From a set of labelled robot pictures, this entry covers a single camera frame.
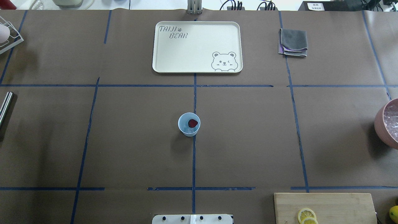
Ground pink bowl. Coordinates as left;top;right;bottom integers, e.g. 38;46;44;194
374;98;398;149

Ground pink cup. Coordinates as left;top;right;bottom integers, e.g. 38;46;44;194
0;24;10;44

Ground lemon slices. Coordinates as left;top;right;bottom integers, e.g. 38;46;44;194
297;208;318;224

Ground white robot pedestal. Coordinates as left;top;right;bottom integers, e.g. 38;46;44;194
152;214;234;224

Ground aluminium frame post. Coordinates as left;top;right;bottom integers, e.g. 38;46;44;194
187;0;203;14

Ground yellow lemon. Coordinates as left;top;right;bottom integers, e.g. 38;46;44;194
389;205;398;224

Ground folded grey purple cloth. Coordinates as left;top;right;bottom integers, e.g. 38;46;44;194
278;28;308;57

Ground red cylinder bottle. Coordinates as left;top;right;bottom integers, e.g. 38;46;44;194
0;0;17;10

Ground clear ice cubes pile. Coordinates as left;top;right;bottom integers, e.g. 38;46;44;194
383;104;398;141

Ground light blue cup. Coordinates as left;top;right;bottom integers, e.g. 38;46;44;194
178;112;201;137

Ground white cup rack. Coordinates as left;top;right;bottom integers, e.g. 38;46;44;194
0;17;24;54

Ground steel muddler black tip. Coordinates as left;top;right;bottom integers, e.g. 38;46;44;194
0;91;14;126

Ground wooden cutting board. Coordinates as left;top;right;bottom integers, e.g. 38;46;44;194
273;193;377;224

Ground cream tray with bear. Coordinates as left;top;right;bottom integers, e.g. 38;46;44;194
152;21;243;73

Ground black power strip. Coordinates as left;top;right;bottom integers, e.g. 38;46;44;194
298;0;363;12

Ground red strawberry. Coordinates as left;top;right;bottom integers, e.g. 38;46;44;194
188;119;199;128

